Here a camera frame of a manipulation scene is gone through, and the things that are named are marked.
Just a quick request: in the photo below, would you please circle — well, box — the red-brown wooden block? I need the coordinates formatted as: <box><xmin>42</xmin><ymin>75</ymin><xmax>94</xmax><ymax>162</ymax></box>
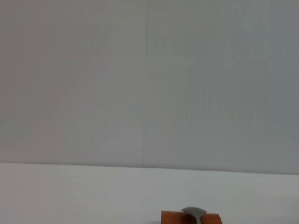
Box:
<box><xmin>161</xmin><ymin>210</ymin><xmax>222</xmax><ymax>224</ymax></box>

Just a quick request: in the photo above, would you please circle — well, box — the pink handled metal spoon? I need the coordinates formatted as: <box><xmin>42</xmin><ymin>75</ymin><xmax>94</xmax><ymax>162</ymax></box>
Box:
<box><xmin>181</xmin><ymin>206</ymin><xmax>208</xmax><ymax>224</ymax></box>

